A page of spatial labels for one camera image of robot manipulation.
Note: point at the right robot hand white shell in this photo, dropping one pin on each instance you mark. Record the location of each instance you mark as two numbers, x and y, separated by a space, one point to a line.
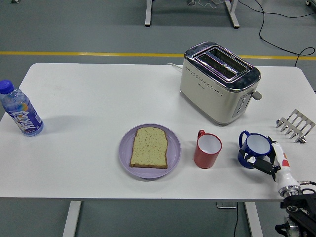
284 175

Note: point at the blue enamel cup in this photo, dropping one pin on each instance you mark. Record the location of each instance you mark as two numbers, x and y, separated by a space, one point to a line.
258 144

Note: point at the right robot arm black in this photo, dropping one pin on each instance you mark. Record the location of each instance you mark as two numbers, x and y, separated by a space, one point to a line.
298 205

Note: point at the red enamel cup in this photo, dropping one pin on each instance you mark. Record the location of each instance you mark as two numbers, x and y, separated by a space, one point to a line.
205 160

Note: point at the slice of bread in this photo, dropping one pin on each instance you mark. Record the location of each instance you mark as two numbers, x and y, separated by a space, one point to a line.
149 148

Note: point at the white table leg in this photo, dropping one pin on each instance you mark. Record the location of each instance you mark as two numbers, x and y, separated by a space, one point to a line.
71 219
254 222

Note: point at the metal toast rack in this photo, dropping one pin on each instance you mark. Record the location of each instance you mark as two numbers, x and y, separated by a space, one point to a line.
296 121

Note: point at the cream and chrome toaster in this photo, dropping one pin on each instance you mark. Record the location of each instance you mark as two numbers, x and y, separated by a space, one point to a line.
209 98

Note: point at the purple round plate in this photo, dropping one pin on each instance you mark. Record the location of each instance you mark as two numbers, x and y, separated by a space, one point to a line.
126 153

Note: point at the grey background table leg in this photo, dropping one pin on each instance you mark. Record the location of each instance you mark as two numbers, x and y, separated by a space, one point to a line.
233 14
148 14

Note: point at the plastic bottle with purple cap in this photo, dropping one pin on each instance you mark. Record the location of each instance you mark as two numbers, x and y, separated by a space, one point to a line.
22 113

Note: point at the grey bracket under table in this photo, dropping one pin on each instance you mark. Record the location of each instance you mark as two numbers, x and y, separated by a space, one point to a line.
225 205

